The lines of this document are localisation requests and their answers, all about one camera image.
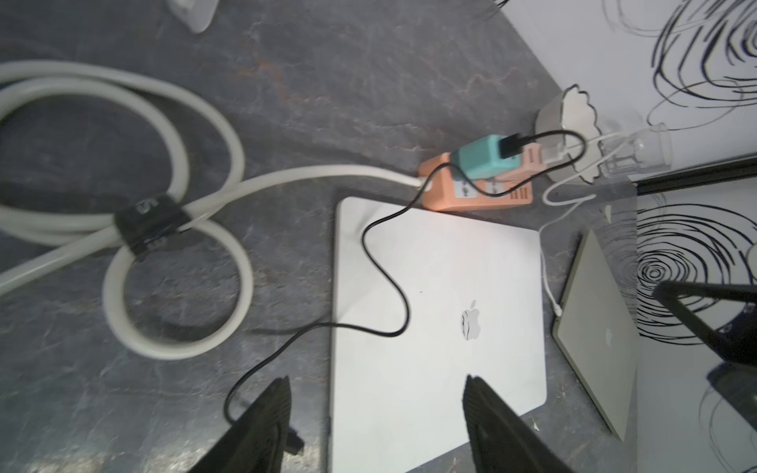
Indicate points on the pink usb charger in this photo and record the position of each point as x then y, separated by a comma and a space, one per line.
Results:
532, 161

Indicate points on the silver grey laptop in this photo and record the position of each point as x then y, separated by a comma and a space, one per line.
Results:
598, 335

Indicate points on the white apple laptop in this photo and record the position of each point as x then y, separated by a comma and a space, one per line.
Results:
424, 300

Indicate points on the clear drinking glass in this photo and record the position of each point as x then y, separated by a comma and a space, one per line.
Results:
642, 152

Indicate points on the teal usb charger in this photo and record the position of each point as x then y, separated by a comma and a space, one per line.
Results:
483, 158

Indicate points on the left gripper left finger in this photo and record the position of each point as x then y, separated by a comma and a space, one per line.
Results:
256, 442

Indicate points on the orange power strip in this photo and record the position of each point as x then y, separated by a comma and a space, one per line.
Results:
449, 192

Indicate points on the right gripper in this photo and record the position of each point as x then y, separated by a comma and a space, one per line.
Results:
723, 317

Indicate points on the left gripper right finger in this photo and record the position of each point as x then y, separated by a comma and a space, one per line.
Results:
499, 440

